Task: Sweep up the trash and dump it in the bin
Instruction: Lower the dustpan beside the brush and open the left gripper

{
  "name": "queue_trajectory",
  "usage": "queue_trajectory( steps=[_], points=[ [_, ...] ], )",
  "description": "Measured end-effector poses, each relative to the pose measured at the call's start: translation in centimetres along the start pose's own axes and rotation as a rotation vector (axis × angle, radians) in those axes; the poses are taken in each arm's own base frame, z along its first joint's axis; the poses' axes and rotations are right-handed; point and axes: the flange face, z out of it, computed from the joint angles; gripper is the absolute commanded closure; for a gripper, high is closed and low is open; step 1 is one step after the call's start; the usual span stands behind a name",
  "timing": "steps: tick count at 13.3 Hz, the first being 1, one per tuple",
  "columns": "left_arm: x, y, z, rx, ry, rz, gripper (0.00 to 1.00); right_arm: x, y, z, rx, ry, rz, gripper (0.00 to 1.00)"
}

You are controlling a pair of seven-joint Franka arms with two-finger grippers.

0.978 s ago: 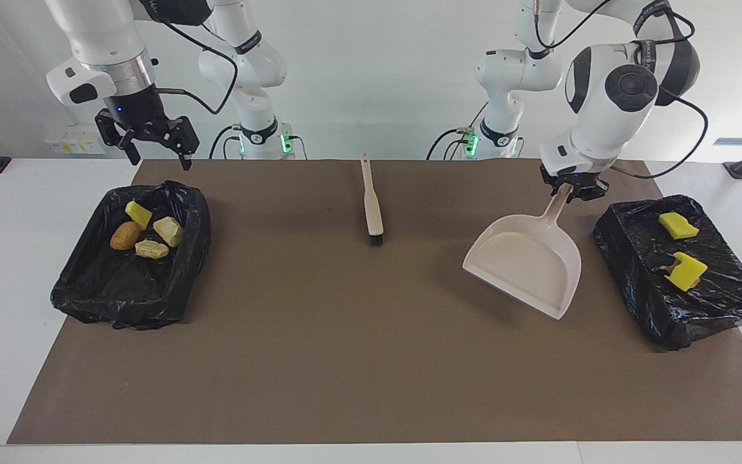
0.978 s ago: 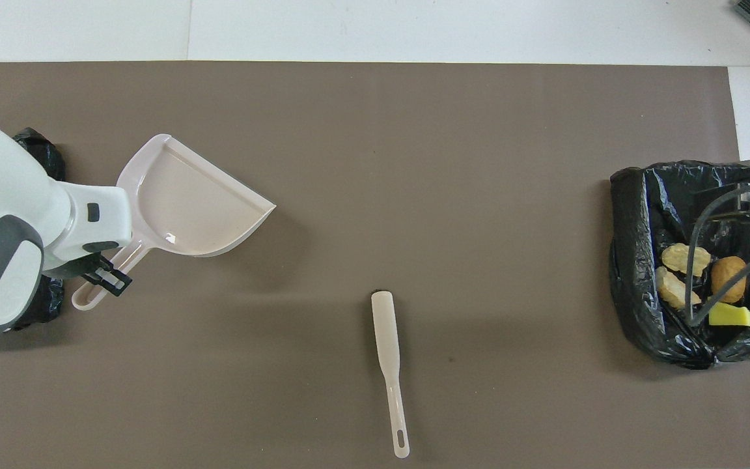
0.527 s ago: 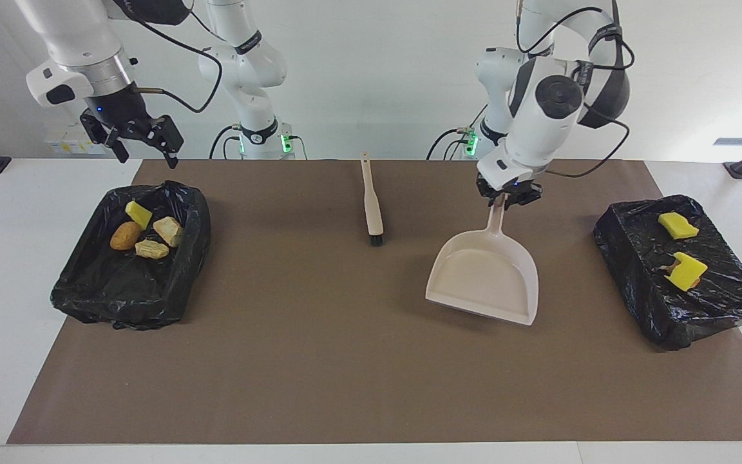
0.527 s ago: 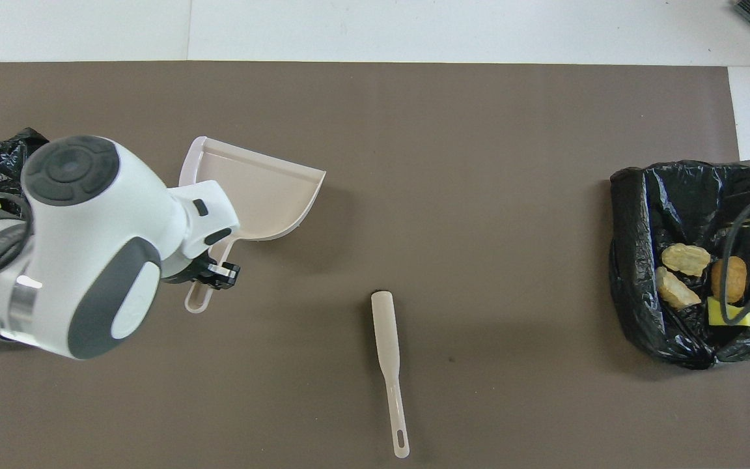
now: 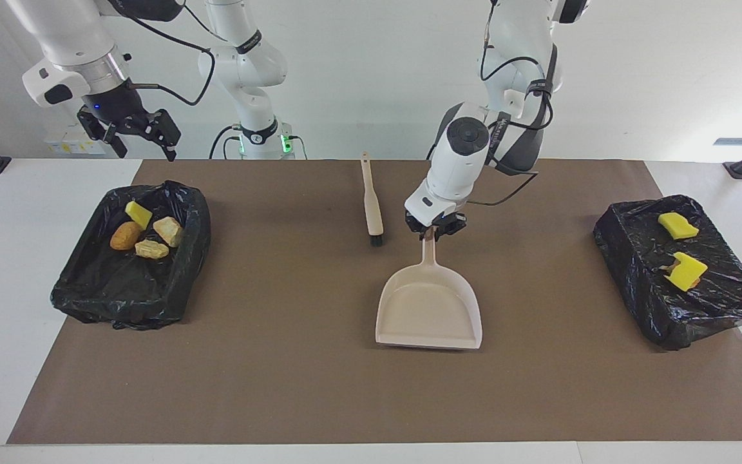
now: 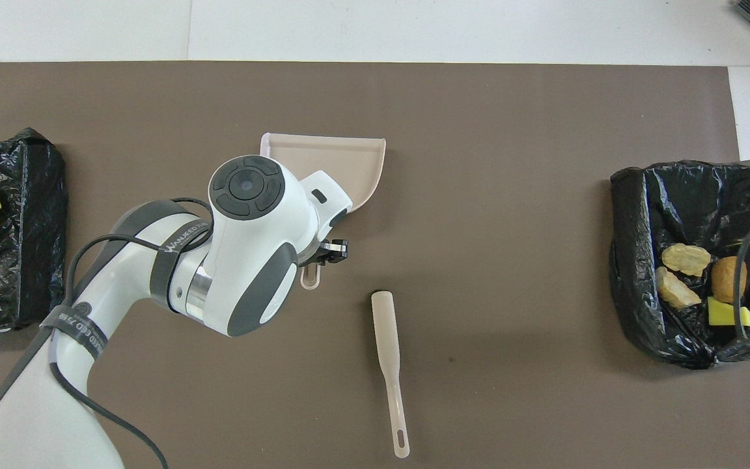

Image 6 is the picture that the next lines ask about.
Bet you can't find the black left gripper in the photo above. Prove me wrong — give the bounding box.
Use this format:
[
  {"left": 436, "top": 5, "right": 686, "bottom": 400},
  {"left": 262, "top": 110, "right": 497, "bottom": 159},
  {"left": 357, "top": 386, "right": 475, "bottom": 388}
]
[{"left": 298, "top": 239, "right": 349, "bottom": 268}]

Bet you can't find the short orange-striped croissant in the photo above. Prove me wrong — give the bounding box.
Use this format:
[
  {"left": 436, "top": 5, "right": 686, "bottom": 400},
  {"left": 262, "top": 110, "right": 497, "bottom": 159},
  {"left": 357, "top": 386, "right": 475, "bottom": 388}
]
[{"left": 656, "top": 266, "right": 702, "bottom": 309}]

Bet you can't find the black bag-lined trash bin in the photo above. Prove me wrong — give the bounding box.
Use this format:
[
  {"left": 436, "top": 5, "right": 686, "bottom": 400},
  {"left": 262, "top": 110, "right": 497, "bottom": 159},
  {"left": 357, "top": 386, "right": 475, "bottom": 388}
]
[
  {"left": 610, "top": 160, "right": 750, "bottom": 371},
  {"left": 0, "top": 127, "right": 68, "bottom": 337}
]

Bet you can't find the long orange-striped croissant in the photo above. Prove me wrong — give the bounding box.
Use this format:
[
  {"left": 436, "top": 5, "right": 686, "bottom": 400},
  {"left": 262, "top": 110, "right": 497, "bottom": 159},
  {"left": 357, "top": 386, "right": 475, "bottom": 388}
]
[{"left": 661, "top": 243, "right": 712, "bottom": 277}]

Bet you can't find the brown table mat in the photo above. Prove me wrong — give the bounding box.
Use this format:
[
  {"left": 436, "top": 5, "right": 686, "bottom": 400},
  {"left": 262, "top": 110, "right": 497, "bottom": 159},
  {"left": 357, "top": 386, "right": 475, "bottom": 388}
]
[{"left": 0, "top": 62, "right": 750, "bottom": 469}]

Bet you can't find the beige plastic dustpan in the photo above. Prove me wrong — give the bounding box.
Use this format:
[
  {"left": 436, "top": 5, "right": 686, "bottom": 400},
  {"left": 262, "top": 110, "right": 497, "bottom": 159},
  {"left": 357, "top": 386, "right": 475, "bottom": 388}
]
[{"left": 260, "top": 132, "right": 387, "bottom": 291}]

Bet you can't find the beige hand brush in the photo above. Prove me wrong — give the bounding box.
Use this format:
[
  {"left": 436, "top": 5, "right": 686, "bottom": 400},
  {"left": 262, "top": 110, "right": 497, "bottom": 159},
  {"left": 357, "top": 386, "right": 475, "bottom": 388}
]
[{"left": 370, "top": 291, "right": 411, "bottom": 459}]

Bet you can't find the yellow sponge with green pad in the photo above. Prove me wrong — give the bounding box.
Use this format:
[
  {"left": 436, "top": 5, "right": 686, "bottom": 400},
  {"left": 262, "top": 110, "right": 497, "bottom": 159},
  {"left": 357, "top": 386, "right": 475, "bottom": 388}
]
[{"left": 707, "top": 296, "right": 750, "bottom": 328}]

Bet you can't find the brown bread roll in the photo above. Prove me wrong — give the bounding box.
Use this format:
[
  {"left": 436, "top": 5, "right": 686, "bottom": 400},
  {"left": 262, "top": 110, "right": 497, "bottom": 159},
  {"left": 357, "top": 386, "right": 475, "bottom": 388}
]
[{"left": 711, "top": 256, "right": 749, "bottom": 304}]

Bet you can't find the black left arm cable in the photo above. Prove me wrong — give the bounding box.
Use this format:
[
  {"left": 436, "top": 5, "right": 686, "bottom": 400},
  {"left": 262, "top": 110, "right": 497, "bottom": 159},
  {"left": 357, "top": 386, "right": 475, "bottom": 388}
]
[{"left": 49, "top": 197, "right": 214, "bottom": 469}]

